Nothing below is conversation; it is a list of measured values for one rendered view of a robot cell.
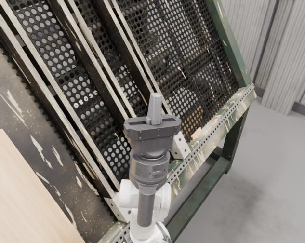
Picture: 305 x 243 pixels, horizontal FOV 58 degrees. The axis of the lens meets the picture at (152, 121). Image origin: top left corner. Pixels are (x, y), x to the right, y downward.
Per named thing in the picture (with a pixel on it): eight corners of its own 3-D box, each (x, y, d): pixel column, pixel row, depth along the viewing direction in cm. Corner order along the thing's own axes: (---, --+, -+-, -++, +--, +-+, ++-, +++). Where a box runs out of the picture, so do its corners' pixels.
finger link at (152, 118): (159, 97, 54) (156, 125, 56) (152, 91, 56) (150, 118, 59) (152, 98, 53) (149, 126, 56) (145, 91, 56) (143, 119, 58)
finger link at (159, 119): (153, 91, 56) (150, 118, 59) (159, 97, 54) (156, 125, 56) (160, 90, 57) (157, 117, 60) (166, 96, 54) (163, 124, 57)
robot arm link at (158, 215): (171, 178, 67) (165, 203, 77) (134, 175, 66) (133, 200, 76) (171, 203, 62) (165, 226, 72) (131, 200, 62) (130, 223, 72)
